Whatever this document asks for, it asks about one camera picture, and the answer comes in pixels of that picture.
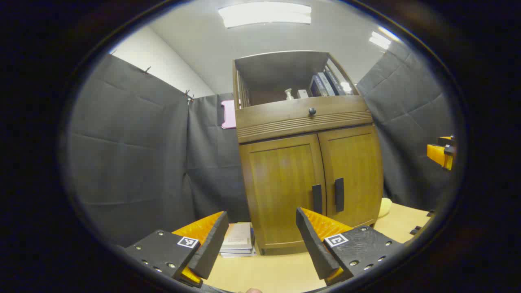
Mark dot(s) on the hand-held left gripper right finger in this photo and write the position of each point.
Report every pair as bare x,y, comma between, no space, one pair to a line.
313,244

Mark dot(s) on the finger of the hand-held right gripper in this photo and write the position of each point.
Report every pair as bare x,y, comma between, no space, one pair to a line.
439,152

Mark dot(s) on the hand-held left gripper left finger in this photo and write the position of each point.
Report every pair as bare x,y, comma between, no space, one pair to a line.
211,248

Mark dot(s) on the wooden shoe cabinet door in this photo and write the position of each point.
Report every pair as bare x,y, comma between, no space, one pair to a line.
281,183
358,171

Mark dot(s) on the wooden double-door shoe cabinet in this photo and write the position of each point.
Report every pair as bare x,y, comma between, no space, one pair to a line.
281,67

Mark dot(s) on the stack of white books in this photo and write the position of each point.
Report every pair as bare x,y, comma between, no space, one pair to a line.
238,240

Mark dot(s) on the black backdrop cloth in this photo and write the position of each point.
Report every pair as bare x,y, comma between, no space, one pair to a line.
130,154

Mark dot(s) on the blue-grey book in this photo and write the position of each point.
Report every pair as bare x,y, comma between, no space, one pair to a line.
315,87
336,81
325,83

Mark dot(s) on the small ceiling light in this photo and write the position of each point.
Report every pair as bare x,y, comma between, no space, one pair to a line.
380,40

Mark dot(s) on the wooden drawer with black knob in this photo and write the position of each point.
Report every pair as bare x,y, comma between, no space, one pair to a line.
276,120

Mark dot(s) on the white pump bottle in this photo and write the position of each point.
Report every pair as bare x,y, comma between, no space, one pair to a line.
289,95

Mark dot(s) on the large rectangular ceiling light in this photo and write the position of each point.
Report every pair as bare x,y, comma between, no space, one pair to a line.
264,14

